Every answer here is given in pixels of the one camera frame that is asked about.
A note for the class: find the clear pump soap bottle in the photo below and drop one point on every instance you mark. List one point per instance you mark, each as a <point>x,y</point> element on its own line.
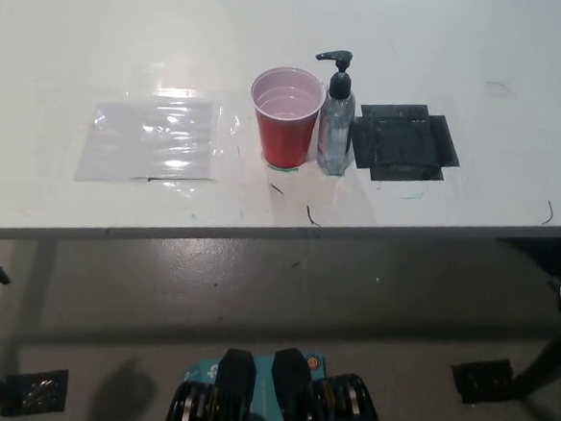
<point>336,123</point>

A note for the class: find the robot torso black teal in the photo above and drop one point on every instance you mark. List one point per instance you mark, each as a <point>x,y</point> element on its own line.
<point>276,403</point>

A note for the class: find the clear plastic sheet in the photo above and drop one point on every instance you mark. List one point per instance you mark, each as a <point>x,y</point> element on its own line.
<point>152,144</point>

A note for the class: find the black tape patch on table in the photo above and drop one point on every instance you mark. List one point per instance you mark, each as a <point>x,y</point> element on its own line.
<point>403,142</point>

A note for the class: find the red plastic cup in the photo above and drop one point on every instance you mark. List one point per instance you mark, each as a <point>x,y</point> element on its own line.
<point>286,124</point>

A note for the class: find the dark table frame beam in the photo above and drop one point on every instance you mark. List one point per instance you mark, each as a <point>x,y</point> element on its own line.
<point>547,255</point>

